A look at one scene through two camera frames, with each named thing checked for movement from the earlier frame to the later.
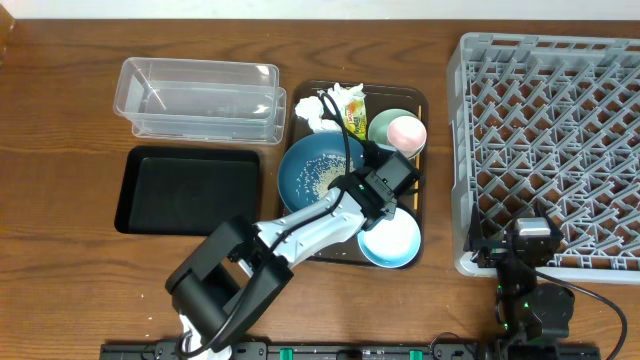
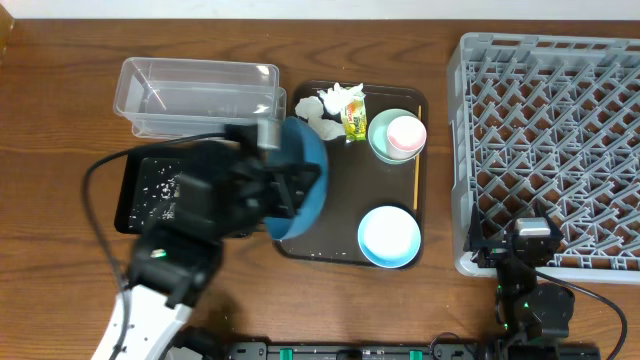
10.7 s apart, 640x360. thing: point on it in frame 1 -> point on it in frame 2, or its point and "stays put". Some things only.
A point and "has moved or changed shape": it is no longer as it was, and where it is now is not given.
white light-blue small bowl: x=391 y=243 stays put
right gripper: x=494 y=250 stays put
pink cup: x=408 y=135 stays put
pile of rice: x=318 y=173 -> x=159 y=198
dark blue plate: x=309 y=166 has moved or changed shape
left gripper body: x=407 y=163 -> x=279 y=182
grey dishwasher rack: x=547 y=123 stays put
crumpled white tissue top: x=342 y=96 stays put
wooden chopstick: x=416 y=196 stays put
